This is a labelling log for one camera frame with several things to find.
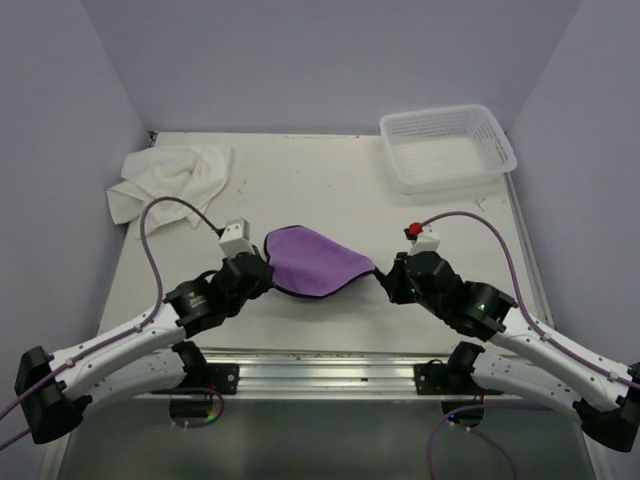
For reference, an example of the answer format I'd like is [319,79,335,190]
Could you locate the purple microfiber towel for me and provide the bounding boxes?
[263,225,379,299]

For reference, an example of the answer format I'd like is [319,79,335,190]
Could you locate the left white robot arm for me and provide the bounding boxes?
[14,249,274,444]

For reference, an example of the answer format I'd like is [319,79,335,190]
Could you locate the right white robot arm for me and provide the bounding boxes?
[375,251,639,453]

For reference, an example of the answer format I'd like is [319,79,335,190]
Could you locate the white crumpled towel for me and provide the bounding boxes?
[107,145,233,225]

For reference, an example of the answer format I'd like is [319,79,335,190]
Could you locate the white perforated plastic basket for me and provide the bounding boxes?
[379,104,518,195]

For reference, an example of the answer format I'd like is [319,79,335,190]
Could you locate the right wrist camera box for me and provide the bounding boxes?
[404,222,441,255]

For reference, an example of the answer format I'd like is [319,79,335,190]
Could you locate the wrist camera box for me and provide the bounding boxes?
[404,222,441,255]
[219,218,253,258]

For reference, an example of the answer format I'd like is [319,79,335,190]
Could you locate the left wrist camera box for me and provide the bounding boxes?
[219,218,253,258]

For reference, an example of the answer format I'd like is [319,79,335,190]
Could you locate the aluminium mounting rail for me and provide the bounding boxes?
[124,349,591,401]

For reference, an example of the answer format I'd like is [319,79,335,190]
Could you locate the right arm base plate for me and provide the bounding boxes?
[413,359,503,397]

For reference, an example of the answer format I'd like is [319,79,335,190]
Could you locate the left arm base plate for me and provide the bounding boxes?
[152,363,240,395]

